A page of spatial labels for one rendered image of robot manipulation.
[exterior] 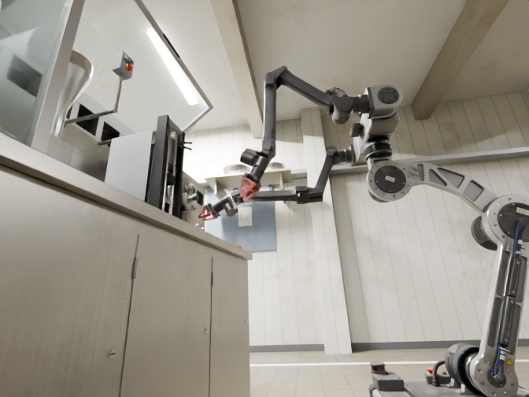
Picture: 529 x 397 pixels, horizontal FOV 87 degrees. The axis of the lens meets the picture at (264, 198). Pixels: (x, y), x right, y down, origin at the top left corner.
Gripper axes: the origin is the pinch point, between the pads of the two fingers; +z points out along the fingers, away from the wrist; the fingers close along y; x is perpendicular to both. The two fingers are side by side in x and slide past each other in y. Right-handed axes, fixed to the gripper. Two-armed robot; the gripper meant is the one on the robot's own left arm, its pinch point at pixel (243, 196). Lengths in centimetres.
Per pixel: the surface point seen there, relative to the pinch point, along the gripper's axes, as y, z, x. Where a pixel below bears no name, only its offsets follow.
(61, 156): 37, 22, -51
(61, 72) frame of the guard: 66, 6, -31
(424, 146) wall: -293, -258, 111
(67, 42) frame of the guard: 67, -2, -35
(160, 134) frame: 11.0, -8.1, -44.7
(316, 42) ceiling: -146, -246, -67
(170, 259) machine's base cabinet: 22.1, 34.9, -3.9
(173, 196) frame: -3.2, 12.7, -31.5
